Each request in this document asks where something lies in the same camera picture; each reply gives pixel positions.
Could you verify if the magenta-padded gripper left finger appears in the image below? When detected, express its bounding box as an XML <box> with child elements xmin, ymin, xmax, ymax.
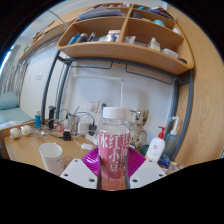
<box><xmin>59</xmin><ymin>146</ymin><xmax>101</xmax><ymax>190</ymax></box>

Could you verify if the small blue box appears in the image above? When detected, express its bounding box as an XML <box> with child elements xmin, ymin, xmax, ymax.
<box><xmin>158</xmin><ymin>156</ymin><xmax>172</xmax><ymax>170</ymax></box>

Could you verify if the white charger block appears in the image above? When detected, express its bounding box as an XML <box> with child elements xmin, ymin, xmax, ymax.
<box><xmin>78</xmin><ymin>122</ymin><xmax>90</xmax><ymax>136</ymax></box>

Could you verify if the black charger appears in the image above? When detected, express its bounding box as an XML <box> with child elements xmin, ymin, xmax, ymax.
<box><xmin>88</xmin><ymin>123</ymin><xmax>98</xmax><ymax>137</ymax></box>

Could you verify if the grey patterned curtain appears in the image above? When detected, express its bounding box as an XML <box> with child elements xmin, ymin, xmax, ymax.
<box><xmin>0</xmin><ymin>59</ymin><xmax>32</xmax><ymax>98</ymax></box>

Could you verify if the small blue bottle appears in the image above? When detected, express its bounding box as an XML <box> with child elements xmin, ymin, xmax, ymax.
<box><xmin>34</xmin><ymin>109</ymin><xmax>43</xmax><ymax>131</ymax></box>

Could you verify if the blue spray bottle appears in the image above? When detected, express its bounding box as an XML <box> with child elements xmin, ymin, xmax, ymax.
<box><xmin>164</xmin><ymin>115</ymin><xmax>180</xmax><ymax>160</ymax></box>

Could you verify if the wooden tree figurine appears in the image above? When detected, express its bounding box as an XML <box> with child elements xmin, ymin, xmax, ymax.
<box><xmin>128</xmin><ymin>108</ymin><xmax>150</xmax><ymax>151</ymax></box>

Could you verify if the teal pillow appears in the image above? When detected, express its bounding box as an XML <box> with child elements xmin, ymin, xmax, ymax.
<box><xmin>0</xmin><ymin>92</ymin><xmax>20</xmax><ymax>111</ymax></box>

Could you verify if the wooden loft bed board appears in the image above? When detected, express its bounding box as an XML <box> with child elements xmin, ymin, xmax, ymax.
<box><xmin>18</xmin><ymin>17</ymin><xmax>80</xmax><ymax>63</ymax></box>

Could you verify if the white pump bottle red pump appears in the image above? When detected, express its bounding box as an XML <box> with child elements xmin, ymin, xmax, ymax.
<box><xmin>144</xmin><ymin>125</ymin><xmax>167</xmax><ymax>164</ymax></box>

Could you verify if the bed with teal sheet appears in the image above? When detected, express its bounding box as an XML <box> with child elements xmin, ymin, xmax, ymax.
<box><xmin>0</xmin><ymin>106</ymin><xmax>36</xmax><ymax>131</ymax></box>

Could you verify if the clear glass jar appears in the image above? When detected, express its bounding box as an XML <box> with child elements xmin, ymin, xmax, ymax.
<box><xmin>68</xmin><ymin>114</ymin><xmax>81</xmax><ymax>135</ymax></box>

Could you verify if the clear drink bottle pink label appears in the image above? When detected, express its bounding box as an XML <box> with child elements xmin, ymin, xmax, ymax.
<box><xmin>97</xmin><ymin>106</ymin><xmax>131</xmax><ymax>191</ymax></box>

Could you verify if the black electric shaver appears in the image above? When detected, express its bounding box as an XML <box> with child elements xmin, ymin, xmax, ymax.
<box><xmin>47</xmin><ymin>105</ymin><xmax>57</xmax><ymax>131</ymax></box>

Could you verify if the small black bottle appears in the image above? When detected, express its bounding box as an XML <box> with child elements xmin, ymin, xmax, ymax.
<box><xmin>62</xmin><ymin>130</ymin><xmax>73</xmax><ymax>142</ymax></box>

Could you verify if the white and pink packet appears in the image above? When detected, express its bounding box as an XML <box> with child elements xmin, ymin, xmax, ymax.
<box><xmin>168</xmin><ymin>161</ymin><xmax>180</xmax><ymax>173</ymax></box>

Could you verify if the white power strip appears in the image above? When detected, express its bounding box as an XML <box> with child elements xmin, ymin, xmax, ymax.
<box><xmin>84</xmin><ymin>132</ymin><xmax>100</xmax><ymax>146</ymax></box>

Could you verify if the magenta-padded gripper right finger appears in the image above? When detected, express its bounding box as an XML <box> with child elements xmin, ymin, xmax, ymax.
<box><xmin>127</xmin><ymin>146</ymin><xmax>167</xmax><ymax>190</ymax></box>

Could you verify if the white paper cup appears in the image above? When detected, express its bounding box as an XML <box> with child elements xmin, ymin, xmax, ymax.
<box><xmin>38</xmin><ymin>142</ymin><xmax>65</xmax><ymax>177</ymax></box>

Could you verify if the wooden shelf unit with items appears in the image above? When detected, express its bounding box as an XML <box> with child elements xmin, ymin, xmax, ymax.
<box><xmin>57</xmin><ymin>2</ymin><xmax>196</xmax><ymax>76</ymax></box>

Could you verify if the light wooden wardrobe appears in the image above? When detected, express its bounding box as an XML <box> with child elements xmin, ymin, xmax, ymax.
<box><xmin>172</xmin><ymin>3</ymin><xmax>224</xmax><ymax>168</ymax></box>

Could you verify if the white desk lamp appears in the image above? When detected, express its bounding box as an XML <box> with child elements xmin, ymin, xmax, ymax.
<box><xmin>71</xmin><ymin>73</ymin><xmax>126</xmax><ymax>112</ymax></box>

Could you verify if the grey metal tube frame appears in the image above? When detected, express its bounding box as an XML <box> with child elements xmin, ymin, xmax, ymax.
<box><xmin>40</xmin><ymin>49</ymin><xmax>195</xmax><ymax>162</ymax></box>

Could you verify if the small white oval case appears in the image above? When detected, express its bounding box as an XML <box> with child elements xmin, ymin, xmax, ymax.
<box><xmin>80</xmin><ymin>143</ymin><xmax>96</xmax><ymax>151</ymax></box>

